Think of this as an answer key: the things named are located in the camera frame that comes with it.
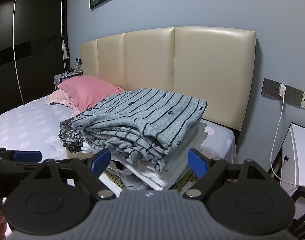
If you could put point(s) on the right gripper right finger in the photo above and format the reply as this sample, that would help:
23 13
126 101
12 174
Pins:
211 174

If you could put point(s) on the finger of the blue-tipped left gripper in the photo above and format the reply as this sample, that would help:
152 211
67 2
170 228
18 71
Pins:
28 156

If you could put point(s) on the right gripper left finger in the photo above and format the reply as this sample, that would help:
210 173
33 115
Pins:
88 172

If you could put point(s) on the grey striped bow shirt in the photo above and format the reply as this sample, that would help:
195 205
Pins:
144 124

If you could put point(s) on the tan striped folded garment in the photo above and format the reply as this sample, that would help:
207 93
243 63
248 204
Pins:
121 182

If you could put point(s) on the grey pink-dotted bed sheet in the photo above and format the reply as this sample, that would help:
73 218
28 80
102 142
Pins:
35 127

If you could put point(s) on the dark floral folded garment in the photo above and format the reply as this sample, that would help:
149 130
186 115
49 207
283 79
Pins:
71 139

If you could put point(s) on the white folded garment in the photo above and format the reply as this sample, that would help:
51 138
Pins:
143 176

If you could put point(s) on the pink pillow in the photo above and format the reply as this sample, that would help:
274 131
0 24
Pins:
83 92

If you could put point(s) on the grey bedside table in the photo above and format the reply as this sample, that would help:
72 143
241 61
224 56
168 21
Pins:
60 78

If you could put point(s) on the white black bedside cabinet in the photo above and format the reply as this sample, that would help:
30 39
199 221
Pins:
288 169

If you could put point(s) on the beige padded headboard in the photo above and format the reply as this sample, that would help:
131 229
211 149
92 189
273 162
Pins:
210 63

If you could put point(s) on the white charger plug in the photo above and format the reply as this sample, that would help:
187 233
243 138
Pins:
282 90

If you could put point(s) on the dark sliding wardrobe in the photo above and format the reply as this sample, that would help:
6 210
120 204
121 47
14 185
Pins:
33 49

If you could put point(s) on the dark wall socket panel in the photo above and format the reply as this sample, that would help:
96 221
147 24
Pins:
272 89

